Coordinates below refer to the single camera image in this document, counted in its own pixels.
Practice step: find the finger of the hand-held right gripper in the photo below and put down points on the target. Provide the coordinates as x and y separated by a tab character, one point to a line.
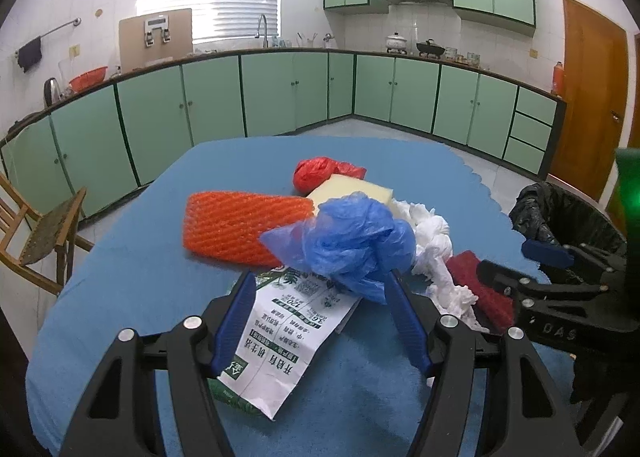
545	251
500	278

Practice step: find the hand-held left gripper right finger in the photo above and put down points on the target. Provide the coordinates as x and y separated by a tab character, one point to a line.
406	322

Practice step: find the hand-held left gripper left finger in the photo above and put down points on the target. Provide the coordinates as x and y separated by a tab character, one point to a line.
235	322

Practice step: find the trash bin with black liner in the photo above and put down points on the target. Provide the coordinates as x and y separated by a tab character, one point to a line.
575	217

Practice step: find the white green printed package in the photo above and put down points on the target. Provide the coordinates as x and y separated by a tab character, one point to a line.
280	337

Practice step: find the white tissue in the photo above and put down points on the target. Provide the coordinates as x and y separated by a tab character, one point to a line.
435	232

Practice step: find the orange foam net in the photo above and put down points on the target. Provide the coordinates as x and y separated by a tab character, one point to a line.
235	224

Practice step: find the blue plastic bag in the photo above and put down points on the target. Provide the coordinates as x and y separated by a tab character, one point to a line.
350	237

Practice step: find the pale yellow foam block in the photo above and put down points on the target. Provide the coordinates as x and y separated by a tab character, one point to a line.
350	187

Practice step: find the red plastic bag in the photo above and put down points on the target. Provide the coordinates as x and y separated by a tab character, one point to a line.
312	172

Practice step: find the blue tablecloth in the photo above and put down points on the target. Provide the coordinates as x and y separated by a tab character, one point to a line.
150	262

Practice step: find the wooden door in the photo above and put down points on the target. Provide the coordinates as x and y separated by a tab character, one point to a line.
585	87

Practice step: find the orange thermos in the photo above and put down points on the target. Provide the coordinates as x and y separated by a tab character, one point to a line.
558	79

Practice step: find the glass jar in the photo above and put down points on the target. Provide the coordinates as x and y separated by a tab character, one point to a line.
473	58

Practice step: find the wooden chair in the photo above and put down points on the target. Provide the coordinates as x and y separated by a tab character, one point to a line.
50	232

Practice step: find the green base kitchen cabinets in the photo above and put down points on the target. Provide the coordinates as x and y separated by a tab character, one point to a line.
210	97

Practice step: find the black wok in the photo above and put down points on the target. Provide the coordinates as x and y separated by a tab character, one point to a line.
430	48

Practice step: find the white cooking pot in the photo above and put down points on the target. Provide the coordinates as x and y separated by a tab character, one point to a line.
396	43

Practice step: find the red plastic basin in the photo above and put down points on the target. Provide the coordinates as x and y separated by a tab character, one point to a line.
89	78

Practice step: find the wooden board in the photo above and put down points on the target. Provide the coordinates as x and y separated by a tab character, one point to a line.
132	54

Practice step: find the small silver teapot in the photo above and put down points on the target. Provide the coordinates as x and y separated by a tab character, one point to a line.
328	41

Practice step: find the steel kettle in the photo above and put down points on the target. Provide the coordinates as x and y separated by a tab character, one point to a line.
51	92

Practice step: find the steel faucet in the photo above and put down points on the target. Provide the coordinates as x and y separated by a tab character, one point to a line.
263	27

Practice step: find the dark towel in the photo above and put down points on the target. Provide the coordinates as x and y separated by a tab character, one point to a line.
29	56

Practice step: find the towel rail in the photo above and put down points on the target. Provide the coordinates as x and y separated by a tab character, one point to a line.
55	29

